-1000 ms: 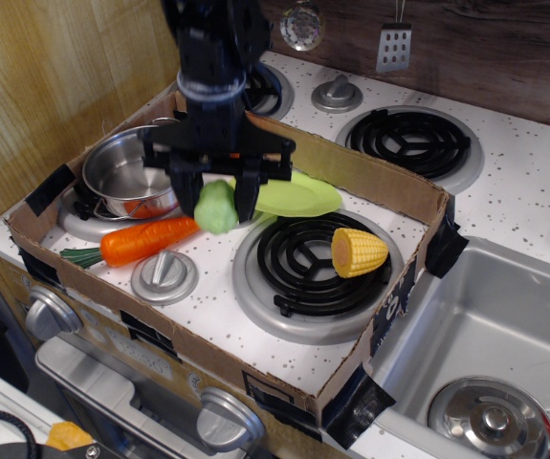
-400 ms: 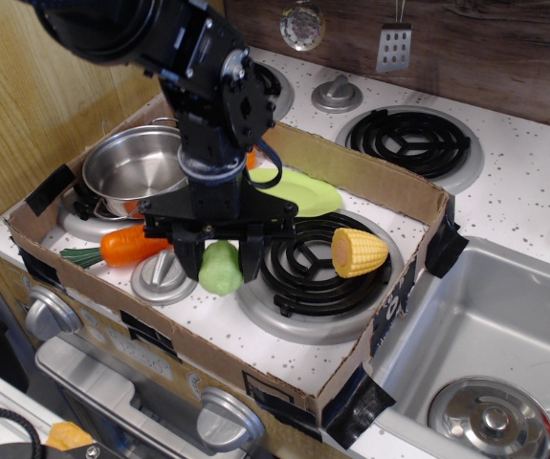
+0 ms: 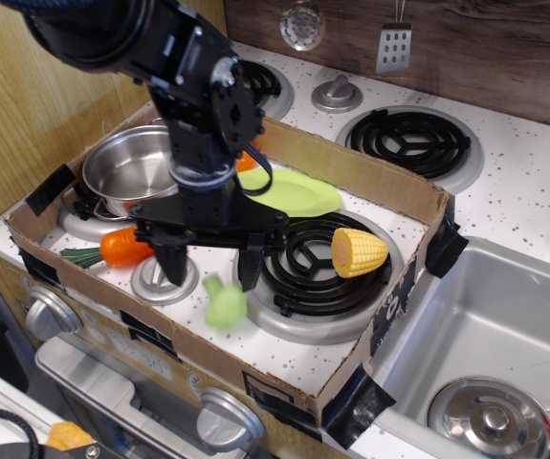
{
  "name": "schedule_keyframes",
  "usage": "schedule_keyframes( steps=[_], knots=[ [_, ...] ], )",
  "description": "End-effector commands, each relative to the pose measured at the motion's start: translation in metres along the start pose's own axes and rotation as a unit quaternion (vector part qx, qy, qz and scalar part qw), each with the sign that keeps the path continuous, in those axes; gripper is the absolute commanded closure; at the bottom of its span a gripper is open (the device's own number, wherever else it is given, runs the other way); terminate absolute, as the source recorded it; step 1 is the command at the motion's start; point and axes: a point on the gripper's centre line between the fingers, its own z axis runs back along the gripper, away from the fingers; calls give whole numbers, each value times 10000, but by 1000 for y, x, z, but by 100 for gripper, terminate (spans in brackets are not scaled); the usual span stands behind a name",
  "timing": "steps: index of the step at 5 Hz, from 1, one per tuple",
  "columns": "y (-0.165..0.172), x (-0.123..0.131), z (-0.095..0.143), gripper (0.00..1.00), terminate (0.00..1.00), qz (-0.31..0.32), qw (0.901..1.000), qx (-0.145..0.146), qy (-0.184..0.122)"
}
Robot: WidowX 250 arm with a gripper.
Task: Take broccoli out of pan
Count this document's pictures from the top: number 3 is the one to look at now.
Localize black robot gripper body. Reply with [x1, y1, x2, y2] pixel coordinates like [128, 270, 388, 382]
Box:
[129, 181, 289, 252]

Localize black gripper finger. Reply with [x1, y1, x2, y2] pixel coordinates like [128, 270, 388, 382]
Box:
[237, 233, 269, 292]
[152, 243, 188, 286]

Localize light green toy broccoli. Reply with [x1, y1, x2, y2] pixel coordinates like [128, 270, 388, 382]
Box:
[203, 273, 248, 329]

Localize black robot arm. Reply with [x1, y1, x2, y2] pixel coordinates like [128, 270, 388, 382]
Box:
[10, 1, 288, 291]

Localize stainless steel pan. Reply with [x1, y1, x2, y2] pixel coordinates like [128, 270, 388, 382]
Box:
[82, 125, 178, 220]

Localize front silver stove knob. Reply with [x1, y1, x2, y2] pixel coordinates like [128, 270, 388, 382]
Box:
[130, 256, 199, 307]

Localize silver stove knob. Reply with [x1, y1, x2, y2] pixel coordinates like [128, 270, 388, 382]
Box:
[130, 256, 199, 307]
[311, 76, 363, 114]

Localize long orange toy carrot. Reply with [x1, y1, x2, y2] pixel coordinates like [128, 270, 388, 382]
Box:
[60, 228, 155, 269]

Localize short orange toy carrot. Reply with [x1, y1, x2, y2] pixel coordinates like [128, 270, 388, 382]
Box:
[235, 149, 257, 173]

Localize front right black burner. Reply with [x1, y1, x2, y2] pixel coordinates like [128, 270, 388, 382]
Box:
[247, 210, 404, 345]

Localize light green plastic plate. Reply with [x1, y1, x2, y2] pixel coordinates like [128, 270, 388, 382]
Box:
[235, 168, 342, 217]

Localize front left burner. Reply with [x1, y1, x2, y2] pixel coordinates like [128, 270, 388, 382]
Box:
[57, 184, 134, 243]

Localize yellow toy corn cob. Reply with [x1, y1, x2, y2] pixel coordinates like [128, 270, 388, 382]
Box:
[331, 228, 389, 278]

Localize left oven knob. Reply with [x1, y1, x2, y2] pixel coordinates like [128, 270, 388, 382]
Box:
[25, 286, 82, 341]

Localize oven knob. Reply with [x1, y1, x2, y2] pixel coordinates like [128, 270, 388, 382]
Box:
[25, 286, 82, 341]
[196, 386, 266, 452]

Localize brown cardboard fence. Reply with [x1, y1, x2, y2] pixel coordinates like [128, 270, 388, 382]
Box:
[7, 120, 467, 448]

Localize right oven knob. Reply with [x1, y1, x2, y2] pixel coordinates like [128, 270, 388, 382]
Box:
[196, 386, 266, 452]

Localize back silver stove knob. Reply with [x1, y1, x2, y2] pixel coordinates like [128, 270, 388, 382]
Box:
[311, 76, 363, 114]

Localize hanging metal strainer ladle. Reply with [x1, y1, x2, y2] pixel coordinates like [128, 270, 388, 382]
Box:
[279, 1, 326, 52]

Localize orange yellow object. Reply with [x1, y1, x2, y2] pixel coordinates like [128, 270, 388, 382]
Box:
[45, 421, 94, 451]

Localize back right black burner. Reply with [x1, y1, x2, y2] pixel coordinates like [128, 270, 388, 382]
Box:
[336, 105, 484, 195]

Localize hanging metal slotted spatula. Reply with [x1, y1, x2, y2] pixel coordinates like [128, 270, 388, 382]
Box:
[376, 1, 412, 75]

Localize silver toy sink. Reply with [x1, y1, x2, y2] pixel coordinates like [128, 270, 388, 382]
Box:
[350, 238, 550, 458]

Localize steel pot lid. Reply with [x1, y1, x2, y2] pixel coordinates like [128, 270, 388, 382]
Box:
[426, 377, 550, 458]

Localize silver oven door handle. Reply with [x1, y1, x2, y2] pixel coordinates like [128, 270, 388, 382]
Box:
[35, 338, 246, 458]

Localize black cable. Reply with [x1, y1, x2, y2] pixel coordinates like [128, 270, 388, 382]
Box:
[0, 406, 41, 459]

